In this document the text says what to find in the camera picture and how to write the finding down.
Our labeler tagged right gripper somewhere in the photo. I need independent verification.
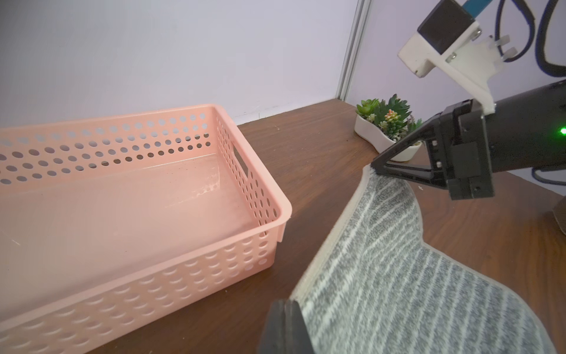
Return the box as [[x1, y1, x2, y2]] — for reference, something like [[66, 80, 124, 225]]
[[370, 100, 495, 200]]

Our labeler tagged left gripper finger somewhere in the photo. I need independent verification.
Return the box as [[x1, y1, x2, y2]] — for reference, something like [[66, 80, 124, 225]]
[[257, 299, 315, 354]]

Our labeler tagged grey striped dishcloth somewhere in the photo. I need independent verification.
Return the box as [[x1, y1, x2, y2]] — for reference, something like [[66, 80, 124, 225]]
[[291, 166, 555, 353]]

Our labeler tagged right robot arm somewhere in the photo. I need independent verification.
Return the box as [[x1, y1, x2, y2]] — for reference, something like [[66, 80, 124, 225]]
[[371, 81, 565, 200]]

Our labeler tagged small succulent in white pot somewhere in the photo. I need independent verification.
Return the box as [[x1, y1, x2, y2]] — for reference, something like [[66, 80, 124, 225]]
[[355, 94, 422, 153]]

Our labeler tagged pink perforated plastic basket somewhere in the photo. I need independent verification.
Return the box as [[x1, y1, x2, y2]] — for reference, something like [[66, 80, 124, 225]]
[[1, 104, 292, 353]]

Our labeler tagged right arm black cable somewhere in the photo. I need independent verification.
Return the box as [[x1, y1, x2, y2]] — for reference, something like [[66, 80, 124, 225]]
[[494, 0, 566, 78]]

